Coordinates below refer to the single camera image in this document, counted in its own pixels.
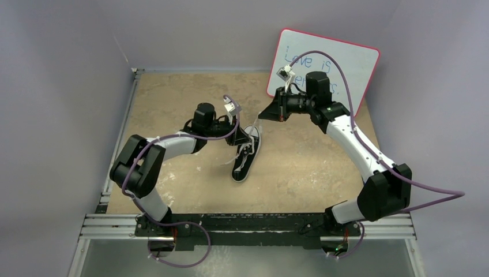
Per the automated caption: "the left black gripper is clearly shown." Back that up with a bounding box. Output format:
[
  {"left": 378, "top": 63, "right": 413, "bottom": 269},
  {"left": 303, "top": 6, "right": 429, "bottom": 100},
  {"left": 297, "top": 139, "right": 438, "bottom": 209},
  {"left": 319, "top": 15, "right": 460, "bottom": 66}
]
[{"left": 205, "top": 114, "right": 251, "bottom": 146}]

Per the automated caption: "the black white canvas sneaker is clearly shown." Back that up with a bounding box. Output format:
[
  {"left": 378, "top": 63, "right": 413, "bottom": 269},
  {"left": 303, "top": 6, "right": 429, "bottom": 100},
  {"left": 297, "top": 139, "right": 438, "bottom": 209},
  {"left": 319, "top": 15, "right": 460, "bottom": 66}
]
[{"left": 231, "top": 125, "right": 262, "bottom": 182}]

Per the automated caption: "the white shoelace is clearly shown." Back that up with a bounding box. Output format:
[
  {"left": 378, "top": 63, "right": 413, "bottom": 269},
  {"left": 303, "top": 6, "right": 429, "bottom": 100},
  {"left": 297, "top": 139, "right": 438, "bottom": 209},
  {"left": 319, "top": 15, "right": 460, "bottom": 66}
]
[{"left": 223, "top": 117, "right": 262, "bottom": 172}]

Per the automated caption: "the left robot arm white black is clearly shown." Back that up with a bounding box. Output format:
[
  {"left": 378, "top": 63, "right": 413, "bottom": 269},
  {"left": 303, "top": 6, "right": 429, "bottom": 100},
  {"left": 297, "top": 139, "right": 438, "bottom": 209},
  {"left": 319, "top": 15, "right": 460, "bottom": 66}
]
[{"left": 110, "top": 102, "right": 261, "bottom": 236}]

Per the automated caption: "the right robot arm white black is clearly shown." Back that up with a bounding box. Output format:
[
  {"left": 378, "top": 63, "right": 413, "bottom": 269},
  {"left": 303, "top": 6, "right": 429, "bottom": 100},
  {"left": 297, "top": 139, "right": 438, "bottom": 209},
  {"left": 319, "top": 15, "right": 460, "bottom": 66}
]
[{"left": 258, "top": 71, "right": 412, "bottom": 235}]

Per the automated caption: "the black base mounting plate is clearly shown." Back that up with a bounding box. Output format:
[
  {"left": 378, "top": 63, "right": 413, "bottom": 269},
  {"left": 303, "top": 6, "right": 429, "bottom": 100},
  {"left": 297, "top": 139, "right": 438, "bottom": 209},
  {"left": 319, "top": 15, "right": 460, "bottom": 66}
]
[{"left": 135, "top": 212, "right": 362, "bottom": 252}]

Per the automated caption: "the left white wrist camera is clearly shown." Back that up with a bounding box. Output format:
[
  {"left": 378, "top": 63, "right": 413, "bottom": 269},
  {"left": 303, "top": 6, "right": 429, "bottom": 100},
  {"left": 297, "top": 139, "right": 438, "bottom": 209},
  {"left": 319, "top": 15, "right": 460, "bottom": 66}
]
[{"left": 224, "top": 97, "right": 240, "bottom": 123}]

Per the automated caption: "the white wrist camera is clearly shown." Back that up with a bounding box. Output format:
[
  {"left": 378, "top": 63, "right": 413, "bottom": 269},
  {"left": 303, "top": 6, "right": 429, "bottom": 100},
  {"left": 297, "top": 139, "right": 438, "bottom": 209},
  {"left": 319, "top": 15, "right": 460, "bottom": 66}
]
[
  {"left": 224, "top": 97, "right": 240, "bottom": 123},
  {"left": 277, "top": 65, "right": 296, "bottom": 92}
]

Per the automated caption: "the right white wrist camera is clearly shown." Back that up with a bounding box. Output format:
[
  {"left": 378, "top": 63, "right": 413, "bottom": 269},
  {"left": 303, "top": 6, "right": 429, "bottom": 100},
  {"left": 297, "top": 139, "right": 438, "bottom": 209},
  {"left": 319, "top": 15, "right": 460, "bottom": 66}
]
[{"left": 277, "top": 65, "right": 296, "bottom": 92}]

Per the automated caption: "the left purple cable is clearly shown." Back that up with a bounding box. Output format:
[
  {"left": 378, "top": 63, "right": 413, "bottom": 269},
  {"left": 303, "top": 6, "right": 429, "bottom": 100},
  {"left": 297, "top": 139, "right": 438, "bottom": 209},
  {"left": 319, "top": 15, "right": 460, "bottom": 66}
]
[{"left": 121, "top": 95, "right": 242, "bottom": 268}]

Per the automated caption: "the purple cable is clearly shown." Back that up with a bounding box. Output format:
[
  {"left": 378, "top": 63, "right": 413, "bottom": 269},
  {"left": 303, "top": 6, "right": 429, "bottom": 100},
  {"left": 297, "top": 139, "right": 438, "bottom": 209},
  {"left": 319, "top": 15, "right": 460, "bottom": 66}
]
[
  {"left": 121, "top": 95, "right": 242, "bottom": 268},
  {"left": 288, "top": 50, "right": 466, "bottom": 261}
]

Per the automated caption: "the whiteboard with pink frame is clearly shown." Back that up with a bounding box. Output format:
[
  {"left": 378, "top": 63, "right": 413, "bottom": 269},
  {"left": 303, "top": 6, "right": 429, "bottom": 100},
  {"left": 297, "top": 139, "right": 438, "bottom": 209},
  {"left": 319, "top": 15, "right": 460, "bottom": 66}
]
[{"left": 266, "top": 29, "right": 381, "bottom": 115}]

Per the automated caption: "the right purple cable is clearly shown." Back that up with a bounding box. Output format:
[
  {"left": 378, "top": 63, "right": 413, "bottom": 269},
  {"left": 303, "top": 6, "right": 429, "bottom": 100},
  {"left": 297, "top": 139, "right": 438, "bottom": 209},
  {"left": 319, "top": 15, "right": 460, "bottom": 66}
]
[{"left": 288, "top": 50, "right": 466, "bottom": 261}]

